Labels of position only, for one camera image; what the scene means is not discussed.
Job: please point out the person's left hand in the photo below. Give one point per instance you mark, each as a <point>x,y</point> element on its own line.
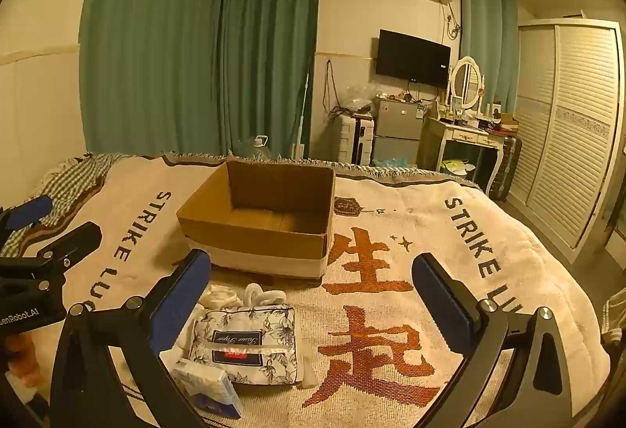
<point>22,357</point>

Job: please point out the small silver fridge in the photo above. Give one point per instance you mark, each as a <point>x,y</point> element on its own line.
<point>397,127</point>

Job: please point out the dark suitcase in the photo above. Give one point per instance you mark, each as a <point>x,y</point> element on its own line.
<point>506,169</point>

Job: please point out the black wall television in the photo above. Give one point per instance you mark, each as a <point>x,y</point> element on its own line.
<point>413,59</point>

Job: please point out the small brown box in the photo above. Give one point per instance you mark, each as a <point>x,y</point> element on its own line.
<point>508,119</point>

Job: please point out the white louvred wardrobe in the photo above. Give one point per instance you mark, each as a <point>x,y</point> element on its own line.
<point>567,129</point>

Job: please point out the wide green curtain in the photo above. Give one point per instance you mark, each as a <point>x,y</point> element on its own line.
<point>146,41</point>

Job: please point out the white oval mirror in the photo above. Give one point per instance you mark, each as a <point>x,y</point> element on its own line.
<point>465,83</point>

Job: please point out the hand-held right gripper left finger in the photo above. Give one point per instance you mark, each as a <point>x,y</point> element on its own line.
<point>180,303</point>

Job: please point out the floral tissue pack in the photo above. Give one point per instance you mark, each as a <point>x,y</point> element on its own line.
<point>254,321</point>

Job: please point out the clear plastic bag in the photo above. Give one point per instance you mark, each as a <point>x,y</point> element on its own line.
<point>357,98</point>

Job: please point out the clear water jug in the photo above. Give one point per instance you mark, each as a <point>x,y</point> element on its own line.
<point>254,149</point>

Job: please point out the cream printed blanket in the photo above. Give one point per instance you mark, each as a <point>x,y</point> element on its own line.
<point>420,222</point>

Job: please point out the narrow green curtain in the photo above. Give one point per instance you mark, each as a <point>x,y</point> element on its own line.
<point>489,41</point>

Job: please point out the white suitcase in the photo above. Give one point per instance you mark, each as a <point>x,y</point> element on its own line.
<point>354,139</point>

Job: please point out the white mop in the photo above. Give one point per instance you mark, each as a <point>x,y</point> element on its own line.
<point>298,149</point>

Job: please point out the brown cardboard box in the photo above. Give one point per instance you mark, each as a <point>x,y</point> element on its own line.
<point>254,243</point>

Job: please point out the yellow green bag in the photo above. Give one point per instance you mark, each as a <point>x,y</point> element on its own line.
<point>457,166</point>

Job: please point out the white dressing table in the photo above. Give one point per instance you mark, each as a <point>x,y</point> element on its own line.
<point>469,134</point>

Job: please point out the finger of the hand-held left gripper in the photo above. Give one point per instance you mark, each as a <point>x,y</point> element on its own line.
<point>29,211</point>
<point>73,238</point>

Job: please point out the green checked bedsheet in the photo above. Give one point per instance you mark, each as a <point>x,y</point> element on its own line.
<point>73,173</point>

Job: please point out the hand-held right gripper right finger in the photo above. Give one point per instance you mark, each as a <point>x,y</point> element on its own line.
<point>444,305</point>

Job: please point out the pale plaid cloth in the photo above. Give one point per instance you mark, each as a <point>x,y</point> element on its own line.
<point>617,310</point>

